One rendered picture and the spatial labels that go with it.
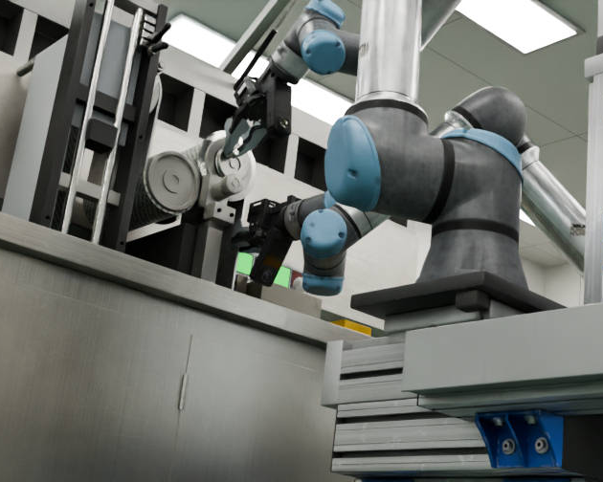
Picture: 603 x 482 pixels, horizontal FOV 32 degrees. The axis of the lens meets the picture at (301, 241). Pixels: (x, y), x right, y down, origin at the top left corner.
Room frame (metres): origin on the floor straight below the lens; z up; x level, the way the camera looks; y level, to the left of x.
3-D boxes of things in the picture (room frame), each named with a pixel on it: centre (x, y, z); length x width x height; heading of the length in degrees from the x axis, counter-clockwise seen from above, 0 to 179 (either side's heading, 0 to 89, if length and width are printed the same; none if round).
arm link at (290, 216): (1.86, 0.00, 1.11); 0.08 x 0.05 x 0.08; 129
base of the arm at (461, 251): (1.31, -0.23, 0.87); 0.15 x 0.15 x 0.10
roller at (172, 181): (2.00, 0.34, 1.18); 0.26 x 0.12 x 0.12; 38
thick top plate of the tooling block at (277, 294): (2.21, 0.13, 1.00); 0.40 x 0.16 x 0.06; 38
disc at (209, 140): (1.97, 0.17, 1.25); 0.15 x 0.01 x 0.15; 129
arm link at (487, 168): (1.30, -0.22, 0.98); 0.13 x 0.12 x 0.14; 104
